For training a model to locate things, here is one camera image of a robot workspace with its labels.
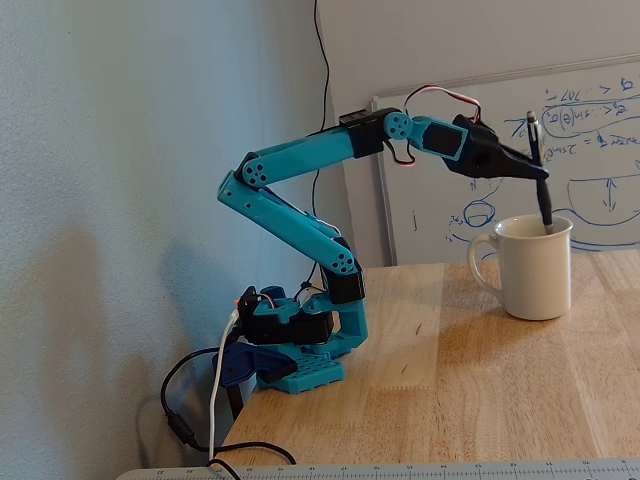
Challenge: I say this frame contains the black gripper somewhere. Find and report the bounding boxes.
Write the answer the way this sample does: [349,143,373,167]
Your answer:
[443,114,551,182]

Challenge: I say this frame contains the thin black cable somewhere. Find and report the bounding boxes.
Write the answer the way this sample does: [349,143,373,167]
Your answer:
[310,0,331,281]

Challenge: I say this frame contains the black power cable with ferrite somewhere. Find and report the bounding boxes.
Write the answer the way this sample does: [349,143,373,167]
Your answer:
[159,346,297,480]

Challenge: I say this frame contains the whiteboard with blue writing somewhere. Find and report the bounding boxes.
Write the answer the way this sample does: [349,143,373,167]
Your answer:
[370,53,640,266]

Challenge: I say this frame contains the grey ruler strip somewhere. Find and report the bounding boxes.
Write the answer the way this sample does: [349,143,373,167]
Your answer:
[114,456,640,480]

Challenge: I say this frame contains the white usb cable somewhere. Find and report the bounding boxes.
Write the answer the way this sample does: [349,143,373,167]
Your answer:
[206,309,242,462]

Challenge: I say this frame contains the cream ceramic mug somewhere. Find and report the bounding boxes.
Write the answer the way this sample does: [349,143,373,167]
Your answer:
[467,213,575,321]

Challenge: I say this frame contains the red white servo wire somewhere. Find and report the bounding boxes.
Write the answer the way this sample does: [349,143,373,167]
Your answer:
[386,85,484,170]

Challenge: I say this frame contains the blue and black pen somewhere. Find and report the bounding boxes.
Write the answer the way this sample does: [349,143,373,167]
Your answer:
[525,109,557,235]

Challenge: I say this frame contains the blue table clamp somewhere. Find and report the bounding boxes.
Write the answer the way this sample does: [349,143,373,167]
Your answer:
[211,341,299,421]

